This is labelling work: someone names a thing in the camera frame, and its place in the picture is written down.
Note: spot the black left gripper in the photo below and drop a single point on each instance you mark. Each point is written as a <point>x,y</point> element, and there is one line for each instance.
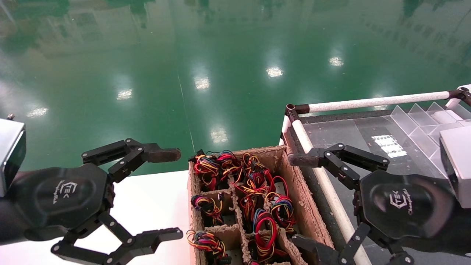
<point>59,198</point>

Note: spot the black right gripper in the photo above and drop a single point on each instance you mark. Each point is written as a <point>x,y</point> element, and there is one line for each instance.
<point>404,206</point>

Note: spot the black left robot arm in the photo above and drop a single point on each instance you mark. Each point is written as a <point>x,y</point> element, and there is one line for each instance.
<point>5,224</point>

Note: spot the brown cardboard divider box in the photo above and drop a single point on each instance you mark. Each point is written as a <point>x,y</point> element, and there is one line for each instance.
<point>301,198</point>

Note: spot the white table leg pipe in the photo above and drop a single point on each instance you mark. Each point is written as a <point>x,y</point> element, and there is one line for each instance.
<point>285,129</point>

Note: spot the black pipe corner joint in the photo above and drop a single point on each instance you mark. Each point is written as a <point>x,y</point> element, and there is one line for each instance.
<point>294,110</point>
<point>460,95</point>

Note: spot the clear acrylic divider tray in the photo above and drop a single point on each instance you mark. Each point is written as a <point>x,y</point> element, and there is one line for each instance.
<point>415,121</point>

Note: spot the white block in tray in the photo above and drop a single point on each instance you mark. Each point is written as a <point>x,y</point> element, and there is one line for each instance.
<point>445,117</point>

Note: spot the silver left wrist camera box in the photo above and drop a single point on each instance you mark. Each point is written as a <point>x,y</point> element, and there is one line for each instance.
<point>10,154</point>

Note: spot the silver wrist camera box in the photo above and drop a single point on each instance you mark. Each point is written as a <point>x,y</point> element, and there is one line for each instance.
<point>10,154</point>
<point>458,162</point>

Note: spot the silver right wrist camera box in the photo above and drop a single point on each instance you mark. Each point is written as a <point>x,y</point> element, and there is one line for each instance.
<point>458,162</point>

